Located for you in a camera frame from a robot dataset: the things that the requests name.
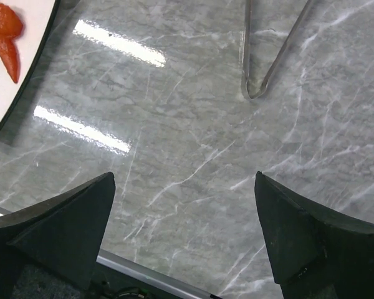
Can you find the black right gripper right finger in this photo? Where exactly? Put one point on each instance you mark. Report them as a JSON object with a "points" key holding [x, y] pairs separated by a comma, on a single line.
{"points": [[314, 251]]}

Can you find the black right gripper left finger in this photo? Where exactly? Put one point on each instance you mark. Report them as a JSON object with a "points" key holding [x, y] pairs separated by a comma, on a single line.
{"points": [[49, 250]]}

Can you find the red carrot piece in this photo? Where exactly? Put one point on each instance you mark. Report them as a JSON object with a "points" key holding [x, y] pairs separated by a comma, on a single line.
{"points": [[11, 28]]}

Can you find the steel tongs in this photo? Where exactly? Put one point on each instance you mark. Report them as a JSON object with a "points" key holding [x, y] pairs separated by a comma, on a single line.
{"points": [[263, 47]]}

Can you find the white square plate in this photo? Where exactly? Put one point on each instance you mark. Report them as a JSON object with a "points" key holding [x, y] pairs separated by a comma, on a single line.
{"points": [[24, 31]]}

